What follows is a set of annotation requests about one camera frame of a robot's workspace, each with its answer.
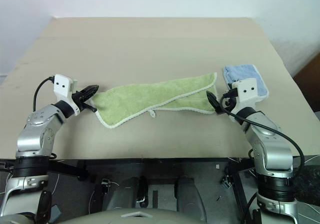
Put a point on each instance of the dark grey rounded leg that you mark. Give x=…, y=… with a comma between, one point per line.
x=190, y=194
x=125, y=191

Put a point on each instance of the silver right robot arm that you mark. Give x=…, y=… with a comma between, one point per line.
x=270, y=146

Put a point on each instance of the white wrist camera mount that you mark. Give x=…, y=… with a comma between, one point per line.
x=247, y=91
x=62, y=85

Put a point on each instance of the grey robot torso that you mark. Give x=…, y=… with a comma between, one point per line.
x=140, y=215

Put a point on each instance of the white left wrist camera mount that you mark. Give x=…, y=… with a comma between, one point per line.
x=62, y=85

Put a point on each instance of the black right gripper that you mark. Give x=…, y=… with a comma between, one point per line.
x=226, y=108

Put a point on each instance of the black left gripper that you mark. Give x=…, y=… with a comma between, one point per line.
x=80, y=99

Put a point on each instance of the green terry towel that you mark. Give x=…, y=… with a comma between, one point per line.
x=140, y=96

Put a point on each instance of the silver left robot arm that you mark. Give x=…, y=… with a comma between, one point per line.
x=32, y=131

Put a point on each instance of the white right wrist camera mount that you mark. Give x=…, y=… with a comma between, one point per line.
x=247, y=91

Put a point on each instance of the folded blue terry towel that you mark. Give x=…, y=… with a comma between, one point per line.
x=240, y=72

